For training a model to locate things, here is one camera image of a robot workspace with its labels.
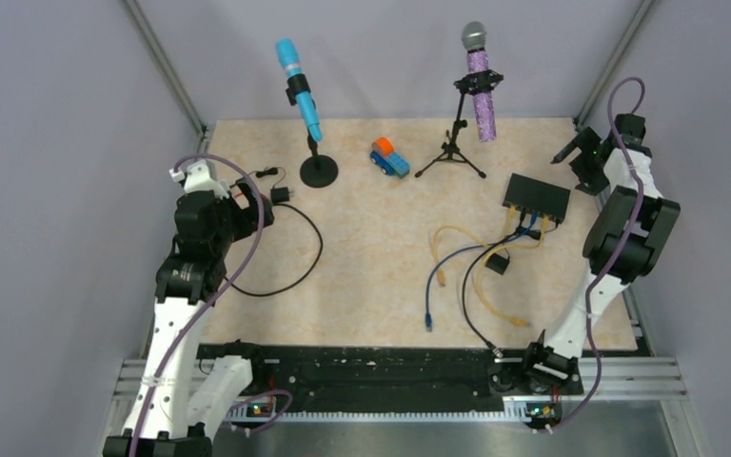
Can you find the black network switch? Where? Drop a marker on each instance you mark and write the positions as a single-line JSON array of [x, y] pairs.
[[536, 197]]

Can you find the small black wall charger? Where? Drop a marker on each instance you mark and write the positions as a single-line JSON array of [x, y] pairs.
[[278, 194]]

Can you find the cyan microphone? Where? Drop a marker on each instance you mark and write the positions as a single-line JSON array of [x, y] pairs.
[[298, 89]]

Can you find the purple glitter microphone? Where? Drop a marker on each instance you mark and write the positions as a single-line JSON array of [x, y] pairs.
[[473, 39]]

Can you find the black tripod mic stand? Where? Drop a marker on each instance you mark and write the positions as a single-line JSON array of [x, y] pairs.
[[457, 145]]

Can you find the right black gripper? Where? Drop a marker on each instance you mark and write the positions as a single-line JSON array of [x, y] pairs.
[[586, 141]]

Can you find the colourful toy block truck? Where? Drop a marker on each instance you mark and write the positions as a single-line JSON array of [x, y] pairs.
[[390, 162]]

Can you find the black switch power adapter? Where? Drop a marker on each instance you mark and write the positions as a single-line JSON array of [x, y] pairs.
[[499, 262]]

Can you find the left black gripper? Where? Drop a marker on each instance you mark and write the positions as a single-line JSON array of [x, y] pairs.
[[247, 216]]

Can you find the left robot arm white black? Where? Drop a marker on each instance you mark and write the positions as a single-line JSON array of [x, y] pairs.
[[220, 219]]

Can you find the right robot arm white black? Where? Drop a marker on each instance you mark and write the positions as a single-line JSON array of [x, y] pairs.
[[624, 243]]

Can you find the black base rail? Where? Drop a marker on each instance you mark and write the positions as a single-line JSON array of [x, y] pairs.
[[385, 380]]

